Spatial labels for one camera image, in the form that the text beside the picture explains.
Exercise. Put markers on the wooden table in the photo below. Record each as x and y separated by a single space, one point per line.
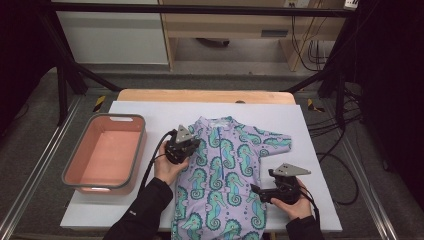
200 96

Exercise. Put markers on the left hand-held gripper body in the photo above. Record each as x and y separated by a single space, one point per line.
178 150

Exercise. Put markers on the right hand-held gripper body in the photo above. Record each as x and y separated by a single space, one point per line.
286 190

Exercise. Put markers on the yellow black tape strip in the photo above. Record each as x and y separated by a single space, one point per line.
99 103
313 106

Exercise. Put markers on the black curtain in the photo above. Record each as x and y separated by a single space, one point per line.
20 50
393 83

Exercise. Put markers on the white board sheet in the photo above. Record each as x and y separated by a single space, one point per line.
293 123

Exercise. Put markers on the person's left hand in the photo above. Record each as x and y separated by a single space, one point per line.
166 171

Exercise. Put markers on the black metal frame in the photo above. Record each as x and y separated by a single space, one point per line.
200 9

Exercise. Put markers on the wooden desk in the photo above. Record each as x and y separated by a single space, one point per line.
226 25

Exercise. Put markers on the white wall outlet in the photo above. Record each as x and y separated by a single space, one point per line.
296 3

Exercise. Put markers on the seahorse print baby swimsuit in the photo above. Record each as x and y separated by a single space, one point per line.
220 186

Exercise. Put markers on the swivel chair base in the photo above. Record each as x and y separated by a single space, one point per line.
213 42

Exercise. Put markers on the white power strip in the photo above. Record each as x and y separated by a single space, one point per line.
350 4

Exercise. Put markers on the person's right hand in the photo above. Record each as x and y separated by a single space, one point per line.
298 210

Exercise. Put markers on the white cabinet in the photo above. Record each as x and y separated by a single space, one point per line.
113 40

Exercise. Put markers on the aluminium floor rail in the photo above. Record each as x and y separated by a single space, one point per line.
371 200
43 166

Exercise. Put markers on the pink basket with grey rim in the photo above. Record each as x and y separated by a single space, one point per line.
106 156

